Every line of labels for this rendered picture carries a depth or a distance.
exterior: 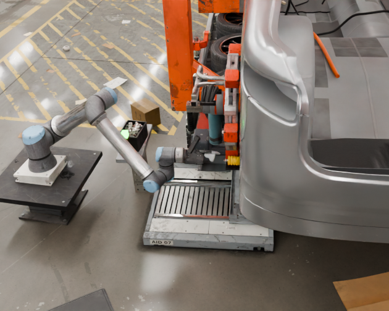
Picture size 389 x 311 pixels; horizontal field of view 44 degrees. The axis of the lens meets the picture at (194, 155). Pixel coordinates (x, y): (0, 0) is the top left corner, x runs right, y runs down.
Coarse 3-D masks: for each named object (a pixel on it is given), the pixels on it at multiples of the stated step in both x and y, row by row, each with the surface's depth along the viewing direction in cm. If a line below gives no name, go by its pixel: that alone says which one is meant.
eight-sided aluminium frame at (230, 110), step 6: (228, 54) 280; (234, 54) 280; (228, 60) 274; (234, 60) 280; (228, 66) 268; (234, 66) 268; (228, 90) 264; (234, 90) 262; (228, 96) 266; (234, 96) 262; (234, 102) 261; (228, 108) 261; (234, 108) 261; (228, 114) 262; (234, 114) 262; (228, 120) 311; (234, 120) 264; (228, 144) 275; (234, 144) 274; (228, 150) 295; (234, 150) 293
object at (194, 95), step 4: (196, 84) 276; (200, 84) 277; (204, 84) 277; (208, 84) 277; (212, 84) 278; (216, 84) 277; (220, 84) 277; (224, 84) 277; (196, 88) 273; (192, 92) 270; (196, 92) 271; (192, 96) 268; (196, 96) 269
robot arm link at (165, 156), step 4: (160, 148) 287; (164, 148) 286; (168, 148) 286; (172, 148) 286; (156, 152) 285; (160, 152) 285; (164, 152) 284; (168, 152) 284; (172, 152) 284; (156, 156) 285; (160, 156) 285; (164, 156) 284; (168, 156) 284; (172, 156) 284; (156, 160) 287; (160, 160) 287; (164, 160) 286; (168, 160) 286; (172, 160) 285; (160, 164) 289; (164, 164) 287; (168, 164) 288
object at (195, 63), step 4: (196, 60) 337; (196, 64) 335; (200, 64) 337; (192, 68) 328; (196, 68) 329; (204, 68) 337; (208, 68) 339; (192, 72) 330; (204, 72) 334; (208, 72) 337; (212, 72) 340; (192, 76) 331; (192, 80) 333; (208, 80) 332; (212, 80) 332; (216, 80) 336; (220, 80) 339; (200, 88) 337; (220, 88) 335; (224, 88) 335; (200, 92) 336; (200, 96) 338
